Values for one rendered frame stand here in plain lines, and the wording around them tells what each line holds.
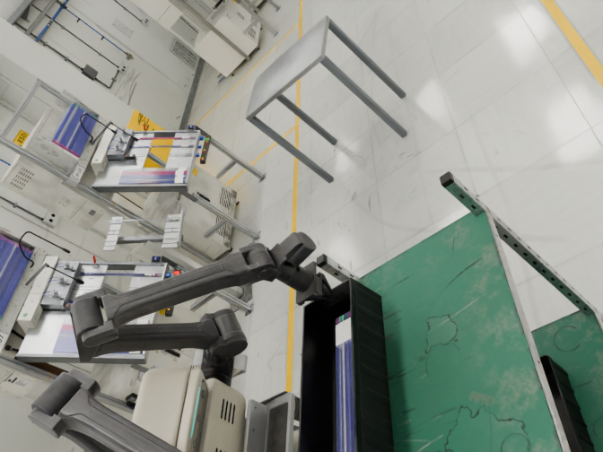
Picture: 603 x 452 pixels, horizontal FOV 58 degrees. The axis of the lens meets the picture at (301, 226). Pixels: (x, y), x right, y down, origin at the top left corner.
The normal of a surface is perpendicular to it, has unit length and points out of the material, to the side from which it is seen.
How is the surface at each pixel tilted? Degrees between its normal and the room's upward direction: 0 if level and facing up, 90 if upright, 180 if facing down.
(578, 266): 0
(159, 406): 43
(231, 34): 90
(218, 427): 98
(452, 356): 0
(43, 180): 90
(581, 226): 0
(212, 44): 90
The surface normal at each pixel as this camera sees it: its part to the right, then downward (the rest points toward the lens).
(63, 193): -0.01, 0.71
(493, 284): -0.72, -0.50
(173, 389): -0.06, -0.69
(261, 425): 0.70, -0.48
